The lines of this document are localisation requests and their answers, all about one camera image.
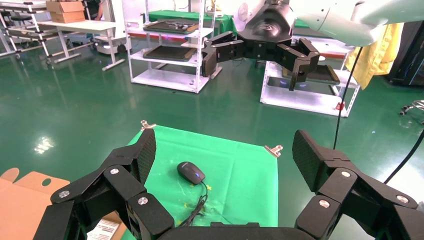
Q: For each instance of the small red object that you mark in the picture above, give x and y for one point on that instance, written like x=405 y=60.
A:
x=340 y=106

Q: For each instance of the white printed instruction sheet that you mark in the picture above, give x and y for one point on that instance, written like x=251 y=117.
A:
x=102 y=230

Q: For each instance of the brown cardboard carton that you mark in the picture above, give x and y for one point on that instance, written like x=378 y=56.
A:
x=68 y=17
x=64 y=6

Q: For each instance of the black computer mouse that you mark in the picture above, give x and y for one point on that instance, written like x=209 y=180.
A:
x=188 y=170

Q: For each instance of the black cabinet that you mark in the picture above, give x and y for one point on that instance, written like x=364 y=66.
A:
x=410 y=56

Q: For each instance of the green covered table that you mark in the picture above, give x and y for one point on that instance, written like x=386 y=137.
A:
x=185 y=15

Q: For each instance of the yellow cloth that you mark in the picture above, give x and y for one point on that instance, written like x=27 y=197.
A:
x=374 y=56

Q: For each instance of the black tray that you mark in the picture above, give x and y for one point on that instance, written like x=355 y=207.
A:
x=165 y=28
x=323 y=74
x=169 y=53

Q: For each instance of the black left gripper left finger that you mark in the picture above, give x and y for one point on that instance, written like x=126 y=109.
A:
x=109 y=185

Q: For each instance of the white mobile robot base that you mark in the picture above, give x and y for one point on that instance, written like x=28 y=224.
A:
x=107 y=46

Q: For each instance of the person in dark clothes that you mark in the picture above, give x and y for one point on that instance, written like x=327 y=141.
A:
x=93 y=8

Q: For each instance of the aluminium frame cart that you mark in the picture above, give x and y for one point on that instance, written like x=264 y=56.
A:
x=23 y=5

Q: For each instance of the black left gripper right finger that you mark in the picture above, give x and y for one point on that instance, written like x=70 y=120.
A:
x=341 y=185

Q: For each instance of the white fan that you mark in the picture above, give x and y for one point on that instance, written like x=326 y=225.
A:
x=243 y=11

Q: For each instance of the white work table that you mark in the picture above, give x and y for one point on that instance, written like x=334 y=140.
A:
x=79 y=26

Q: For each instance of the white metal shelf rack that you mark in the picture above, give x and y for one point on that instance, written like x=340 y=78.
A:
x=165 y=79
x=298 y=99

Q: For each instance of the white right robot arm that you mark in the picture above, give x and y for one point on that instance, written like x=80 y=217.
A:
x=348 y=23

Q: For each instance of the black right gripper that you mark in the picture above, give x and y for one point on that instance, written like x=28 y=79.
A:
x=270 y=30

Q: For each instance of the green tablecloth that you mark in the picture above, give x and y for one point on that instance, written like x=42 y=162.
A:
x=238 y=185

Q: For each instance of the silver binder clip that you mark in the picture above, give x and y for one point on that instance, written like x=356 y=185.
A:
x=273 y=151
x=145 y=125

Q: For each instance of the brown cardboard box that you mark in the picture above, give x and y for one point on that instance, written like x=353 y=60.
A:
x=20 y=205

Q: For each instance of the chair wheel base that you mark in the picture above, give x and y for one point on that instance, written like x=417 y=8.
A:
x=418 y=105

